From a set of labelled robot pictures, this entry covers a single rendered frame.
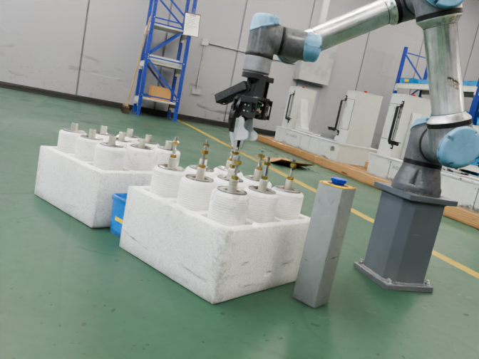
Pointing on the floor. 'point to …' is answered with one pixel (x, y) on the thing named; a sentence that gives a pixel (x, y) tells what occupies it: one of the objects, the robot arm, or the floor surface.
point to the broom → (135, 74)
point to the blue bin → (117, 213)
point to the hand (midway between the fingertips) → (234, 144)
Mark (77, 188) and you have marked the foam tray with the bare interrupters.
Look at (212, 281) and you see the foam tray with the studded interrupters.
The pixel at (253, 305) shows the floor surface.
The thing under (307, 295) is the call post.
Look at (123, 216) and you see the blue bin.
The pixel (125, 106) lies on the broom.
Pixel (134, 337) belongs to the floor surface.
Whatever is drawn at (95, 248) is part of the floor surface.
